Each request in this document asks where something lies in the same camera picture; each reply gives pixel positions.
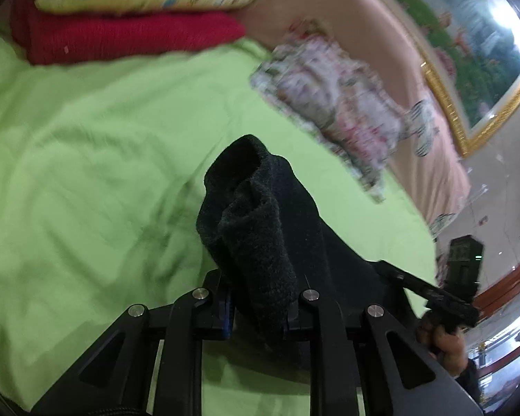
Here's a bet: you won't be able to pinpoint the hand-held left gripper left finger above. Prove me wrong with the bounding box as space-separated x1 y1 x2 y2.
29 269 235 416

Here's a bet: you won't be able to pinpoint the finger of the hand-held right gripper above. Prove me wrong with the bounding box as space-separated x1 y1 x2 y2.
376 260 478 328

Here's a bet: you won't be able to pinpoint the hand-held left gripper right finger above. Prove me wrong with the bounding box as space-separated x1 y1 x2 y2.
281 288 486 416

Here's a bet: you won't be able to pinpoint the black pants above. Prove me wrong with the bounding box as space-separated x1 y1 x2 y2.
195 134 422 387

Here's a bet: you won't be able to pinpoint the person's right hand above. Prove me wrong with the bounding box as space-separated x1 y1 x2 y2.
415 311 471 379

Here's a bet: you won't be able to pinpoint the brown wooden furniture edge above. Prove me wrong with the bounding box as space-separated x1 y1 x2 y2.
471 259 520 313

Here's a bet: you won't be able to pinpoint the green bed sheet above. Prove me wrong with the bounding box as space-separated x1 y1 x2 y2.
0 30 439 416

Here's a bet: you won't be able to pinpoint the floral pillow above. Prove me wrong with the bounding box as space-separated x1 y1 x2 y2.
249 21 411 205

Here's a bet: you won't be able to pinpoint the pink padded headboard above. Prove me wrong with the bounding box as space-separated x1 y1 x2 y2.
237 0 474 243

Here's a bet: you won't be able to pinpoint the red blanket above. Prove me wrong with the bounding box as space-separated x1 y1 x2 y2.
9 0 248 67

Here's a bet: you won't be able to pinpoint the gold framed wall picture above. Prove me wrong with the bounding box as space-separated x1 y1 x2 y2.
358 0 520 159

